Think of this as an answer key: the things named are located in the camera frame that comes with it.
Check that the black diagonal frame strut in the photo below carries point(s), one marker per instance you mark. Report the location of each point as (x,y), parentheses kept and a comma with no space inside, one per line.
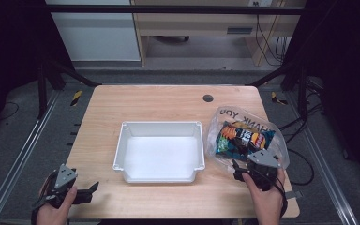
(59,73)
(290,75)

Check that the grey tape tab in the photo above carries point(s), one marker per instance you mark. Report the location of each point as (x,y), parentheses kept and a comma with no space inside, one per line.
(293,195)

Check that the white plastic bin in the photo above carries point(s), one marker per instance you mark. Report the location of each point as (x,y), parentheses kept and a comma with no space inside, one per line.
(160,154)

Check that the aluminium floor rail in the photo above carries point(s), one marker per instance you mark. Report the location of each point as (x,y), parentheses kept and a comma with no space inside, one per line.
(325,162)
(18,156)

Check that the white cabinet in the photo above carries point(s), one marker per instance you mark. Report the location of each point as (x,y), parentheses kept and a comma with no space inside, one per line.
(97,37)

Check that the grey round table grommet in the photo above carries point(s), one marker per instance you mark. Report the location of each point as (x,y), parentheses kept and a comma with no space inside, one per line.
(207,98)

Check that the clear plastic bag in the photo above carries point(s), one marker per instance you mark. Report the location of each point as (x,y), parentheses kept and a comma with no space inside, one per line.
(225,125)

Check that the person's right hand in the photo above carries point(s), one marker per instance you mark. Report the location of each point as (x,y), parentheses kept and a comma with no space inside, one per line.
(265,201)

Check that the person's left hand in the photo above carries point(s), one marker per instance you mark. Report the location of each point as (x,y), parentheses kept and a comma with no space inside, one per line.
(54,214)

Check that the black horizontal frame bar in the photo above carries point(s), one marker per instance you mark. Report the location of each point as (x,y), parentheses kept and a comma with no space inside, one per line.
(168,9)

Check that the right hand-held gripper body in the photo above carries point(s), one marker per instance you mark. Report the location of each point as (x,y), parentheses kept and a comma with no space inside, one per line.
(264,165)

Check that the dark blue snack packet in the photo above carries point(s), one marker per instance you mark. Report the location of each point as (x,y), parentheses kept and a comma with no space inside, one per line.
(243,140)

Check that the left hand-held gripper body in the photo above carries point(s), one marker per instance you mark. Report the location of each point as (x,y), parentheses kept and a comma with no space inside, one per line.
(63,178)

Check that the yellow black tape piece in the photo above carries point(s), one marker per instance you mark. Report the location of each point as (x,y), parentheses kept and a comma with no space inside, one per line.
(276,98)
(76,97)

